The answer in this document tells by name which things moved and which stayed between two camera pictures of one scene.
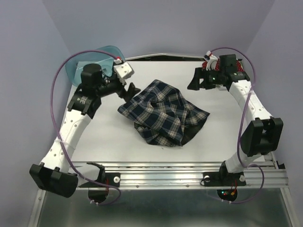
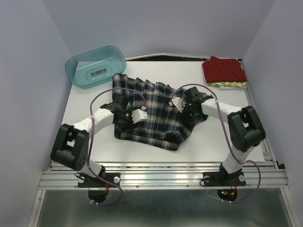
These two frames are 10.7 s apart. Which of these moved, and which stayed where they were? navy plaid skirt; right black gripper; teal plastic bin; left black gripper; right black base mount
Moved: left black gripper; navy plaid skirt; right black gripper
Stayed: teal plastic bin; right black base mount
